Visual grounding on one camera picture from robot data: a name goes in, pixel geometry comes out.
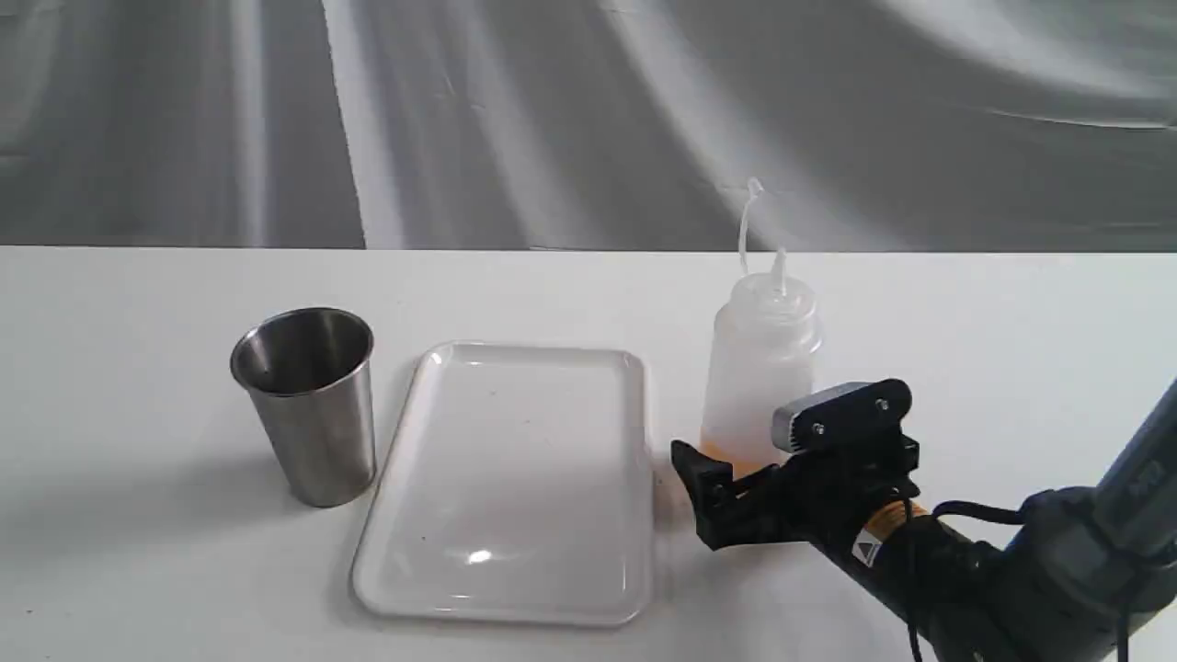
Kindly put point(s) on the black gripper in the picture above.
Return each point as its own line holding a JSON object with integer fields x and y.
{"x": 821, "y": 497}

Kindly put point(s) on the plastic squeeze bottle with oil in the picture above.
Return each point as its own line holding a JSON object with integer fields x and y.
{"x": 763, "y": 355}

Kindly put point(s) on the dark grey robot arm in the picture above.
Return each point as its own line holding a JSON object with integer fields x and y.
{"x": 1067, "y": 576}

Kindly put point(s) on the stainless steel cup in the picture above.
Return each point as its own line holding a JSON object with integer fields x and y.
{"x": 308, "y": 374}

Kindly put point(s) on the white plastic tray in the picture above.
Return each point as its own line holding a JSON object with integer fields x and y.
{"x": 519, "y": 488}

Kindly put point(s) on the grey fabric backdrop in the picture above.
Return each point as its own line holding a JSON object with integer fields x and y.
{"x": 940, "y": 126}

